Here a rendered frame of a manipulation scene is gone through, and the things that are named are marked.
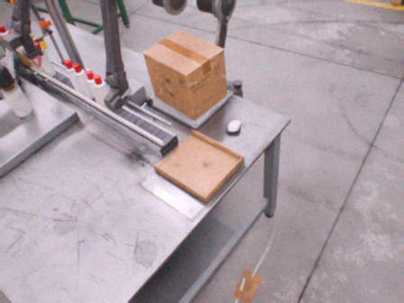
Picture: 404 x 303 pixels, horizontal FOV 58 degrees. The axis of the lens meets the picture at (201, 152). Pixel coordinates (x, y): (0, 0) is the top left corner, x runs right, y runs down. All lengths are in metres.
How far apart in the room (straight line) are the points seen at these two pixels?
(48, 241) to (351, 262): 1.61
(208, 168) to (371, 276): 1.18
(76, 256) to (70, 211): 0.21
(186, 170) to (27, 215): 0.69
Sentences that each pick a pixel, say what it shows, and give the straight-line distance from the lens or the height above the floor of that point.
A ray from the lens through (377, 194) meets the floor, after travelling 2.60.
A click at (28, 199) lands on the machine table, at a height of 0.83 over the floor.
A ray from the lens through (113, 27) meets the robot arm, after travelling 1.55.
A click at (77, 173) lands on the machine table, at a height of 0.83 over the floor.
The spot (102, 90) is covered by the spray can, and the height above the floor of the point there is 1.02.
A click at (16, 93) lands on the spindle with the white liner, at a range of 1.96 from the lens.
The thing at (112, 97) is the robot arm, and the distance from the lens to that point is 1.60.
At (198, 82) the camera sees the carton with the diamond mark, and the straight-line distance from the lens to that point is 1.65.
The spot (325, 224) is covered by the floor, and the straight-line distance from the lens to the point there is 2.41.
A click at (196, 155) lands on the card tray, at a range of 1.62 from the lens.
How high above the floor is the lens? 2.05
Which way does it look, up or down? 48 degrees down
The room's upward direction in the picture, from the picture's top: 10 degrees counter-clockwise
